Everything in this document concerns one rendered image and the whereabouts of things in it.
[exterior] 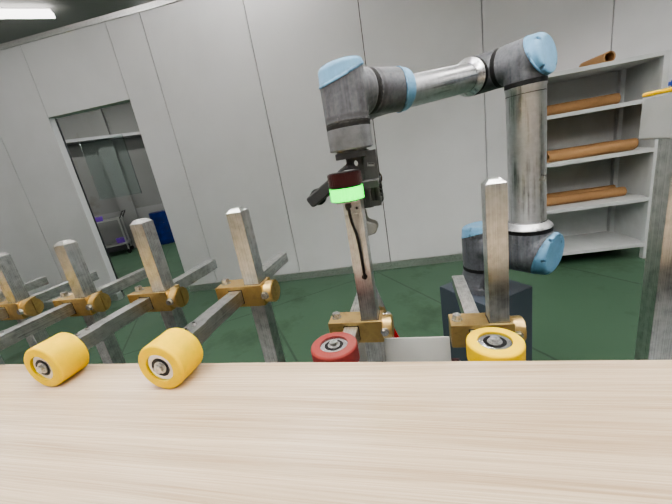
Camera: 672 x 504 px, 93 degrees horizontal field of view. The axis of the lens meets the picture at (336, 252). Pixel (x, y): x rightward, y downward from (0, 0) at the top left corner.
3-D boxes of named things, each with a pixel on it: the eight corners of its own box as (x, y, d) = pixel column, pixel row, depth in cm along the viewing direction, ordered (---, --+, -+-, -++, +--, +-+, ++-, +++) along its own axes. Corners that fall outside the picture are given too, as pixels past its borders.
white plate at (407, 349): (340, 373, 78) (333, 338, 75) (452, 374, 71) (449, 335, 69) (340, 375, 77) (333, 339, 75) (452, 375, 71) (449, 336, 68)
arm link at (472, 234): (476, 255, 140) (475, 216, 135) (516, 262, 126) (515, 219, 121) (454, 266, 132) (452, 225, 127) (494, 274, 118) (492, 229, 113)
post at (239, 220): (280, 389, 82) (233, 207, 69) (292, 389, 81) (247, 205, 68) (274, 399, 79) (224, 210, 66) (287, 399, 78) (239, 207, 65)
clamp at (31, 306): (17, 312, 97) (9, 297, 96) (49, 309, 94) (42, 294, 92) (-8, 322, 91) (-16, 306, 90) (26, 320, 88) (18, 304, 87)
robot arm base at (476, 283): (449, 286, 138) (447, 264, 135) (482, 274, 144) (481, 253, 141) (485, 300, 121) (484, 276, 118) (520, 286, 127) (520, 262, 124)
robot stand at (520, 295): (448, 398, 156) (439, 286, 139) (486, 378, 164) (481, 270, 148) (490, 434, 133) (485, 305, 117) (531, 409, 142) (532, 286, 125)
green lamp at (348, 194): (335, 199, 60) (333, 187, 60) (366, 194, 59) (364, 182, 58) (327, 204, 55) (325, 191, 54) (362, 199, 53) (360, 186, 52)
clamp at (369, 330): (336, 331, 74) (332, 312, 73) (394, 329, 71) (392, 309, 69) (330, 345, 69) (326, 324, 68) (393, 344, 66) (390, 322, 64)
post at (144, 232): (197, 386, 88) (139, 218, 75) (208, 386, 88) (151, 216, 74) (189, 395, 85) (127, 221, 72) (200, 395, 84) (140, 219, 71)
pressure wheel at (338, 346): (327, 381, 61) (317, 329, 58) (368, 382, 59) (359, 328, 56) (316, 414, 54) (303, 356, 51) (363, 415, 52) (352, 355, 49)
